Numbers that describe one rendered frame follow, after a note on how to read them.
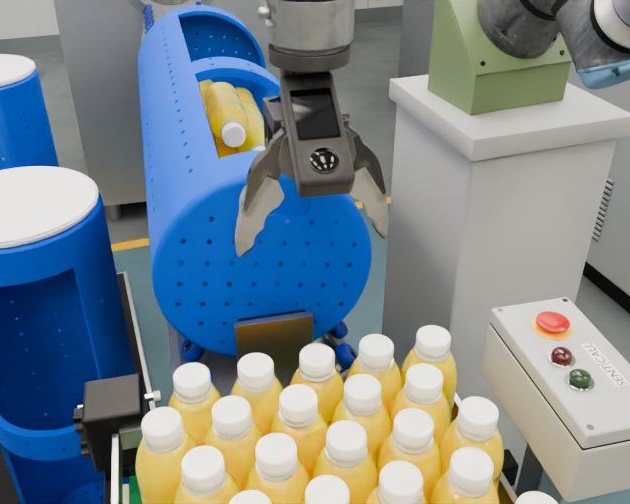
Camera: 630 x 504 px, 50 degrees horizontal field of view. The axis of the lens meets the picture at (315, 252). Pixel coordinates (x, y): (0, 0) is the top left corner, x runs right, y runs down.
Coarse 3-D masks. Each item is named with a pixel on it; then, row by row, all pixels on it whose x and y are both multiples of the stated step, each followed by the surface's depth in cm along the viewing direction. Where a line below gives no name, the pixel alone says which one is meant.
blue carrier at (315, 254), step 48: (144, 48) 144; (192, 48) 154; (240, 48) 156; (144, 96) 125; (192, 96) 103; (144, 144) 112; (192, 144) 90; (192, 192) 80; (240, 192) 79; (288, 192) 81; (192, 240) 81; (288, 240) 84; (336, 240) 86; (192, 288) 85; (240, 288) 86; (288, 288) 88; (336, 288) 90; (192, 336) 89
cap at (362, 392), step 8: (352, 376) 72; (360, 376) 72; (368, 376) 72; (344, 384) 71; (352, 384) 71; (360, 384) 71; (368, 384) 71; (376, 384) 71; (344, 392) 70; (352, 392) 70; (360, 392) 70; (368, 392) 70; (376, 392) 70; (352, 400) 69; (360, 400) 69; (368, 400) 69; (376, 400) 70; (352, 408) 70; (360, 408) 70; (368, 408) 70
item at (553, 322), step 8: (544, 312) 76; (552, 312) 76; (536, 320) 76; (544, 320) 75; (552, 320) 75; (560, 320) 75; (568, 320) 75; (544, 328) 74; (552, 328) 74; (560, 328) 74; (568, 328) 74
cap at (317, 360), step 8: (312, 344) 76; (320, 344) 76; (304, 352) 75; (312, 352) 75; (320, 352) 75; (328, 352) 75; (304, 360) 74; (312, 360) 74; (320, 360) 74; (328, 360) 74; (304, 368) 74; (312, 368) 73; (320, 368) 73; (328, 368) 74; (312, 376) 74; (320, 376) 74
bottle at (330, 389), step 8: (296, 376) 76; (304, 376) 75; (328, 376) 75; (336, 376) 76; (304, 384) 75; (312, 384) 74; (320, 384) 74; (328, 384) 75; (336, 384) 75; (320, 392) 74; (328, 392) 75; (336, 392) 75; (320, 400) 74; (328, 400) 75; (336, 400) 75; (320, 408) 75; (328, 408) 75; (328, 416) 75; (328, 424) 76
